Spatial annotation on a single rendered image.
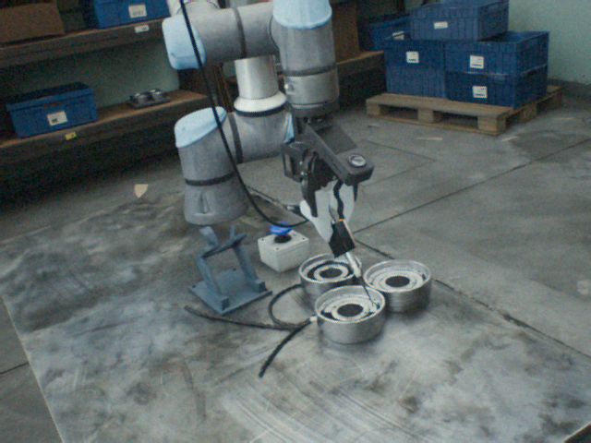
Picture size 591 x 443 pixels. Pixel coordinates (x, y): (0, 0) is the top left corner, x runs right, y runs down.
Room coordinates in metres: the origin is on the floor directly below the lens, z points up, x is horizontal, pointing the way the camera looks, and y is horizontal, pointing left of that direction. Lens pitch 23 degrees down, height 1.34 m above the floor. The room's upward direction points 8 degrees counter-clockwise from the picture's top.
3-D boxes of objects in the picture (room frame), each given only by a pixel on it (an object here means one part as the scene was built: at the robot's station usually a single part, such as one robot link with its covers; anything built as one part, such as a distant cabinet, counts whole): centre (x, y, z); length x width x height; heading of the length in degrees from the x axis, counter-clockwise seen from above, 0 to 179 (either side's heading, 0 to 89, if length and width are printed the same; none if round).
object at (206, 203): (1.39, 0.18, 0.85); 0.15 x 0.15 x 0.10
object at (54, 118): (4.24, 1.47, 0.56); 0.52 x 0.38 x 0.22; 115
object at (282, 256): (1.09, 0.03, 0.82); 0.08 x 0.07 x 0.05; 28
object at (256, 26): (1.00, -0.01, 1.23); 0.11 x 0.11 x 0.08; 11
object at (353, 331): (0.83, -0.06, 0.82); 0.10 x 0.10 x 0.04
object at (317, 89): (0.91, -0.05, 1.15); 0.08 x 0.08 x 0.05
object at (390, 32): (5.57, -1.00, 0.56); 0.52 x 0.38 x 0.22; 115
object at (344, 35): (5.26, -0.44, 0.67); 0.52 x 0.43 x 0.43; 118
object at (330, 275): (0.96, -0.05, 0.82); 0.10 x 0.10 x 0.04
